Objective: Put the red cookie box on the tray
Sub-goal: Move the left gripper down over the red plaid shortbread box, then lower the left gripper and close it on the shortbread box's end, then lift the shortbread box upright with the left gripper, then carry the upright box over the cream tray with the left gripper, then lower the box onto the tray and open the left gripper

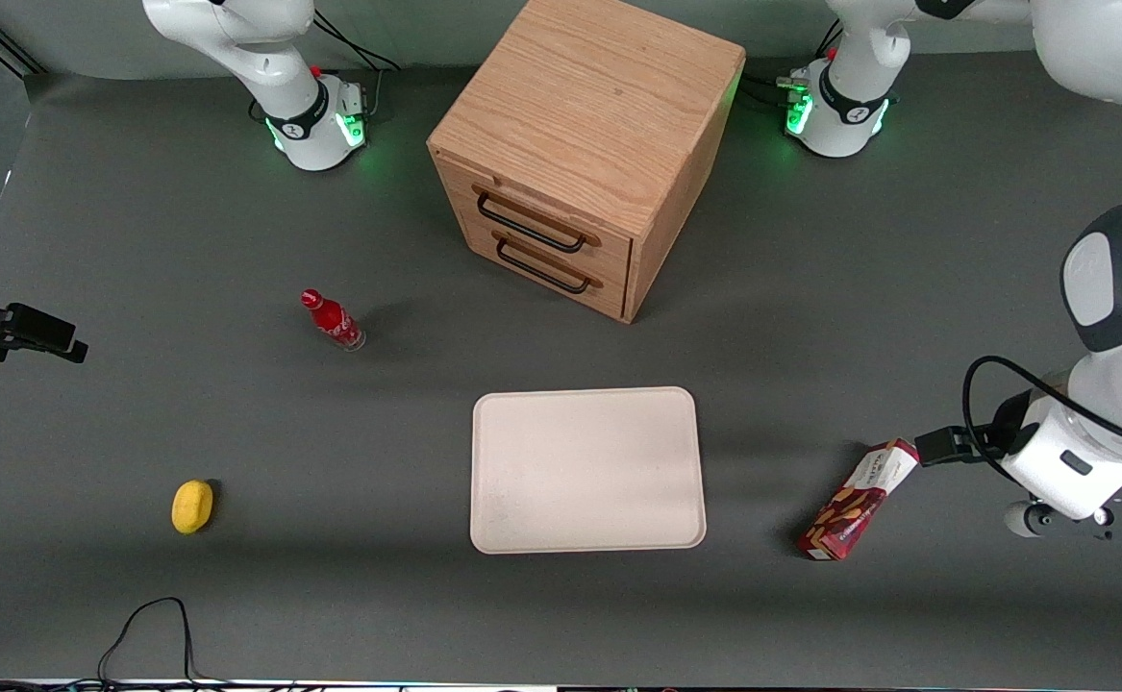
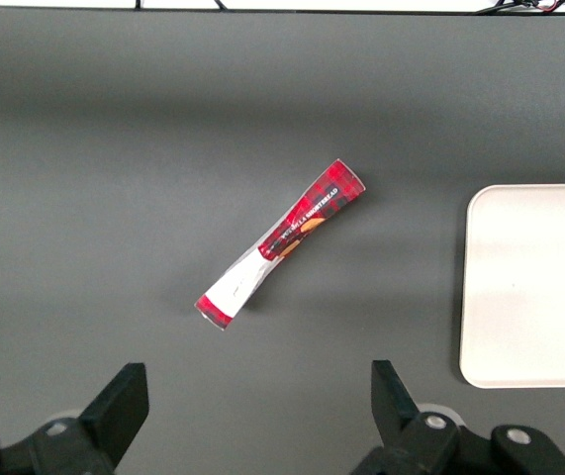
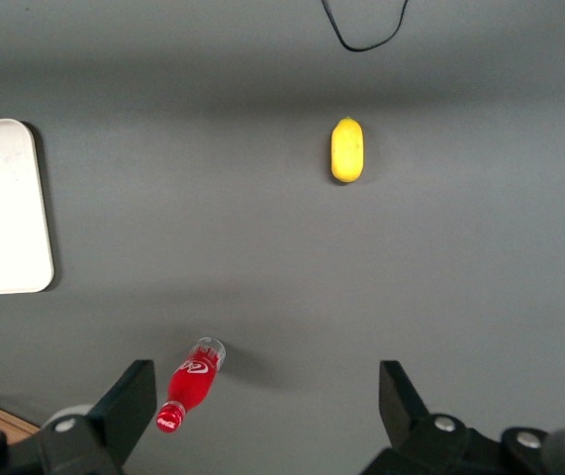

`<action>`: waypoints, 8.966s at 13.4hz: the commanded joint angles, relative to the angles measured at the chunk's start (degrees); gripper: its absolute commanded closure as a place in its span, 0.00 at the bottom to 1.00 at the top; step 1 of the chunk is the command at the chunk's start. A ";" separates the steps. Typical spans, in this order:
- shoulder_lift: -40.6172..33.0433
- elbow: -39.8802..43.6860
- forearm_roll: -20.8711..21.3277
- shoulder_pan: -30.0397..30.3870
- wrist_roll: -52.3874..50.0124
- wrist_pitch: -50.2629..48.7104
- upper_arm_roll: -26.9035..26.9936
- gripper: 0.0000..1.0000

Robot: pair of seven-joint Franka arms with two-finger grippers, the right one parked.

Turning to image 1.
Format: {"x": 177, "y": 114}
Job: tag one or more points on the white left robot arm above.
{"x": 1113, "y": 279}

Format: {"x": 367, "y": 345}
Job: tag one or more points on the red cookie box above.
{"x": 854, "y": 505}

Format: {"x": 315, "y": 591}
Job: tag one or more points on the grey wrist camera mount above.
{"x": 1051, "y": 519}

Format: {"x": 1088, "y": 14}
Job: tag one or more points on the yellow lemon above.
{"x": 191, "y": 506}

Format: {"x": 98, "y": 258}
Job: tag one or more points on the wooden drawer front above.
{"x": 610, "y": 293}
{"x": 609, "y": 252}

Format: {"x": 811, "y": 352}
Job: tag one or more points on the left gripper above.
{"x": 1001, "y": 430}

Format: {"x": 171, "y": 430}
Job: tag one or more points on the black stand rod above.
{"x": 8, "y": 50}

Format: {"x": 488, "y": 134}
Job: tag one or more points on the beige plastic tray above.
{"x": 585, "y": 471}

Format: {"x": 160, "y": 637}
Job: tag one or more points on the wooden drawer cabinet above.
{"x": 589, "y": 96}

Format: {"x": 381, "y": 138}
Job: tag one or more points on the red cola bottle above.
{"x": 333, "y": 321}

